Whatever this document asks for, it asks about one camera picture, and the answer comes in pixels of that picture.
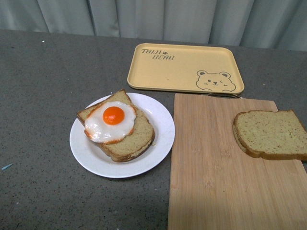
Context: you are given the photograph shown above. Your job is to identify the grey curtain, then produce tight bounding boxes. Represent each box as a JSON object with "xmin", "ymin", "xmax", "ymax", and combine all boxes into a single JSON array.
[{"xmin": 0, "ymin": 0, "xmax": 307, "ymax": 51}]

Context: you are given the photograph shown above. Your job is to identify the yellow bear tray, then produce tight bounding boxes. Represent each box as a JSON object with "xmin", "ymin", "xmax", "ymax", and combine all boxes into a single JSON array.
[{"xmin": 127, "ymin": 43, "xmax": 245, "ymax": 94}]

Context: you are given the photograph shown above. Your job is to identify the metal board hanging loop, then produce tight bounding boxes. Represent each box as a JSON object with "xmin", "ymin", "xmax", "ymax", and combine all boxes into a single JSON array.
[{"xmin": 207, "ymin": 93, "xmax": 243, "ymax": 99}]

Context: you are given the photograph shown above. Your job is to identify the bamboo cutting board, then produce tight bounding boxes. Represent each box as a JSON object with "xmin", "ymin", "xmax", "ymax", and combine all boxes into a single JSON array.
[{"xmin": 168, "ymin": 93, "xmax": 307, "ymax": 230}]

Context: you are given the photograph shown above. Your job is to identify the fake fried egg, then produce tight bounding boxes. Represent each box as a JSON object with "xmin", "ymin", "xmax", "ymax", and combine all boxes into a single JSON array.
[{"xmin": 84, "ymin": 101, "xmax": 136, "ymax": 144}]

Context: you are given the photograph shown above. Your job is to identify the bread slice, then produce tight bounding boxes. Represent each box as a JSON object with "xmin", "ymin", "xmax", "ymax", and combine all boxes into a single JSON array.
[
  {"xmin": 233, "ymin": 110, "xmax": 307, "ymax": 161},
  {"xmin": 77, "ymin": 89, "xmax": 155, "ymax": 162}
]

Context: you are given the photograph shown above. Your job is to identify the white round plate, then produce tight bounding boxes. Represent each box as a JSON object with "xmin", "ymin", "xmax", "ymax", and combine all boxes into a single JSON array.
[{"xmin": 70, "ymin": 92, "xmax": 175, "ymax": 178}]

